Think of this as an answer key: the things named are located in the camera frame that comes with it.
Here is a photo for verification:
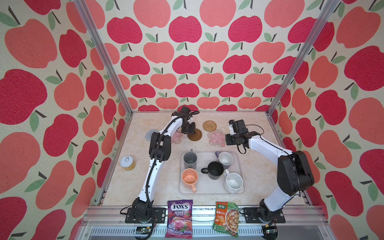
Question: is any brown wooden round coaster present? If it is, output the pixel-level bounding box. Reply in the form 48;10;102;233
188;129;203;142

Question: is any pink flower coaster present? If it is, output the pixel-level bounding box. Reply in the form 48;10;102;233
208;130;226;148
172;132;184;144

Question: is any rattan woven round coaster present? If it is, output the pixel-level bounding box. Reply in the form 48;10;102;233
203;120;217;132

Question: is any grey woven round coaster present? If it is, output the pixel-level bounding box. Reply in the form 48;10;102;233
145;129;159;142

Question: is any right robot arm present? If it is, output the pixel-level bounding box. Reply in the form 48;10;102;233
226;132;315;223

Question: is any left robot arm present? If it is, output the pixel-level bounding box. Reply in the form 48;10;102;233
131;111;200;223

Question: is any grey mug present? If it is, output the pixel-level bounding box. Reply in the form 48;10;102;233
183;149;198;170

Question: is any black mug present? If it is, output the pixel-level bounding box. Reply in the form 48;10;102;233
201;162;224;180

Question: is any translucent plastic tray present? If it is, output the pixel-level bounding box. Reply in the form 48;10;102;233
178;151;230;195

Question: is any orange mug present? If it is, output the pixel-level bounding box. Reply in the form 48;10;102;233
182;168;199;194

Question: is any green snack bag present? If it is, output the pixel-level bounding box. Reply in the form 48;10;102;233
213;202;240;238

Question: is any purple Fox's candy bag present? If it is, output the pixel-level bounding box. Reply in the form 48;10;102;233
165;200;193;239

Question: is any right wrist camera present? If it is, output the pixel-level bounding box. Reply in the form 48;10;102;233
229;120;249;136

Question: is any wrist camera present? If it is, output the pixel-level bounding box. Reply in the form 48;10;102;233
229;120;249;136
180;106;191;117

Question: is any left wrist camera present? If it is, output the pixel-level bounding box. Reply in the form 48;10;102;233
180;106;191;117

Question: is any left aluminium frame post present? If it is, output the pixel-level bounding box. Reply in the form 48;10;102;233
74;0;133;117

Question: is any aluminium frame post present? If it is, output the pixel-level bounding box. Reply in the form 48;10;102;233
267;0;341;117
74;0;133;117

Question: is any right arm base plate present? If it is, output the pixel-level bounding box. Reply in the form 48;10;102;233
241;206;286;224

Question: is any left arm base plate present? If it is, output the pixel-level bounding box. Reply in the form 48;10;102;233
125;207;167;224

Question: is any right aluminium frame post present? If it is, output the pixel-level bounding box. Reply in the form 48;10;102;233
267;0;341;117

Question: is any front aluminium frame rail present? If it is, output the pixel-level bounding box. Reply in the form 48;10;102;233
74;205;336;240

